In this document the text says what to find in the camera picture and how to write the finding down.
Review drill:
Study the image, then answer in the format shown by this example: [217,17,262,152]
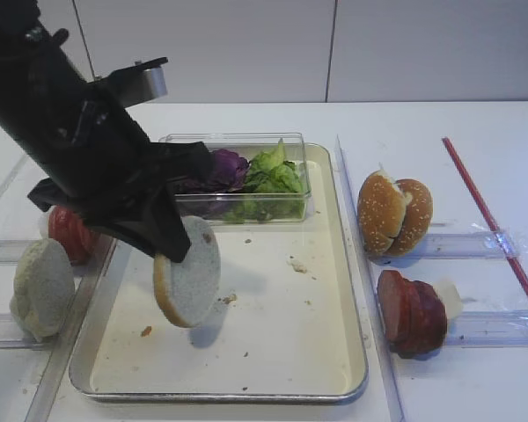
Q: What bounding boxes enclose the upper clear plastic rail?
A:
[367,223,528,262]

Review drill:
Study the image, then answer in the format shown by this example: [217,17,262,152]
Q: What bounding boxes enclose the purple lettuce leaf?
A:
[174,149,249,218]

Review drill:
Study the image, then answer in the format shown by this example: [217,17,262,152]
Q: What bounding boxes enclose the meat patty slice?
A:
[400,280,428,356]
[427,285,448,352]
[415,280,438,353]

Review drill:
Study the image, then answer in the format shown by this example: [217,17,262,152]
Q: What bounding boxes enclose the cream metal tray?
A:
[69,144,368,404]

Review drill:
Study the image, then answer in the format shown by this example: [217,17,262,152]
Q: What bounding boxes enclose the long clear divider rail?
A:
[334,135,407,422]

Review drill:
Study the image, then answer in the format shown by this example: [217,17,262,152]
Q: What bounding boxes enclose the clear plastic rail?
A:
[444,309,528,348]
[0,239,33,265]
[367,223,528,262]

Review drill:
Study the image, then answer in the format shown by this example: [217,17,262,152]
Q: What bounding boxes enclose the clear plastic salad box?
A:
[160,132,311,223]

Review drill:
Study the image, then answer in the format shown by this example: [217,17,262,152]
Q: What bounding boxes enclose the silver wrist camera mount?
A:
[96,57,168,107]

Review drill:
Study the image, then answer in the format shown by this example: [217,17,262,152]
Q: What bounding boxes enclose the sesame bun half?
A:
[357,170,407,256]
[386,178,433,256]

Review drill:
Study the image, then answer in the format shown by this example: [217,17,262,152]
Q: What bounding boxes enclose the green lettuce leaves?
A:
[223,139,304,223]

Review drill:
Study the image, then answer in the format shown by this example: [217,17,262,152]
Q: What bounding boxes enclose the round bread slice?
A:
[153,216,221,328]

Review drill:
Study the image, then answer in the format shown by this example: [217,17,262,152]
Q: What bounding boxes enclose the white pusher block lower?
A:
[433,279,464,321]

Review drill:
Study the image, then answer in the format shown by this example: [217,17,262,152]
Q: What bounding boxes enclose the left sesame bun half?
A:
[357,170,407,256]

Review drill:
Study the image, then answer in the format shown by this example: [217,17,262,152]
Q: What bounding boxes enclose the dark red meat patty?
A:
[377,270,411,343]

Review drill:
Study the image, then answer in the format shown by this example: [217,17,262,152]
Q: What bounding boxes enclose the red straw strip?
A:
[442,136,528,299]

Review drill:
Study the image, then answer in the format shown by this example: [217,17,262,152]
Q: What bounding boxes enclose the red tomato slices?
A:
[48,206,99,265]

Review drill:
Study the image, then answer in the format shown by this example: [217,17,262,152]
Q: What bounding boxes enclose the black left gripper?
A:
[28,142,213,263]

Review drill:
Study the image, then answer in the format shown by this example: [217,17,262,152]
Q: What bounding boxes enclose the right sesame bun half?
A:
[386,178,433,256]

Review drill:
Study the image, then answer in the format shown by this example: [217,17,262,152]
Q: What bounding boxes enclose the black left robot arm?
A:
[0,1,213,262]

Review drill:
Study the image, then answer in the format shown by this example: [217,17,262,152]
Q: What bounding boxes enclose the lower clear plastic rail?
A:
[444,309,528,348]

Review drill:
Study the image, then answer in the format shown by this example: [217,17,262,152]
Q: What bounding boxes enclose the stack of white bread slices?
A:
[10,238,76,341]

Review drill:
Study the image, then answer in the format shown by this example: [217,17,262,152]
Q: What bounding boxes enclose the left clear plastic rail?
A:
[0,239,33,265]

